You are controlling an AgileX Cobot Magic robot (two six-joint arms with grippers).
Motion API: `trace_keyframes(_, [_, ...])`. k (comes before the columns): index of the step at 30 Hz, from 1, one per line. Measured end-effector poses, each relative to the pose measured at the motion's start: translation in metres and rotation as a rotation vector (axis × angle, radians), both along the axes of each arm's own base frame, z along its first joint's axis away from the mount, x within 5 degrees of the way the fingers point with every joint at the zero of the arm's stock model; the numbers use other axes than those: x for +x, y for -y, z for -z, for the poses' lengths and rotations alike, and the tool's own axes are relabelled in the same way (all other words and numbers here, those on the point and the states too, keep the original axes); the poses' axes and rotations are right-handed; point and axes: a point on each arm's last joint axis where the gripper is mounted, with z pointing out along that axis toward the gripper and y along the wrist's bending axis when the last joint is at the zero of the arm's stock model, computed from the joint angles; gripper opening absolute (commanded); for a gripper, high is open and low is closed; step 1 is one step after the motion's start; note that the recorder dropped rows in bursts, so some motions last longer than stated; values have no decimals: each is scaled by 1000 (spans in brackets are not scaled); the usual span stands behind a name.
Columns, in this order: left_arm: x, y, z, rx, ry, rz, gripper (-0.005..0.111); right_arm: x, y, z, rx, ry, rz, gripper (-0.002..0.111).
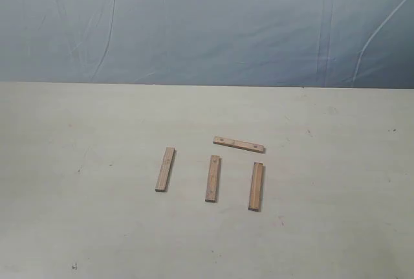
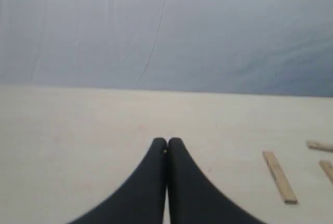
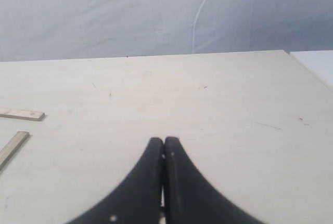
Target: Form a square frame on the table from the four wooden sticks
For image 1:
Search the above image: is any blue-grey backdrop cloth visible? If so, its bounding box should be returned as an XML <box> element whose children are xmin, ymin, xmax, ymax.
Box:
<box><xmin>1</xmin><ymin>0</ymin><xmax>413</xmax><ymax>89</ymax></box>

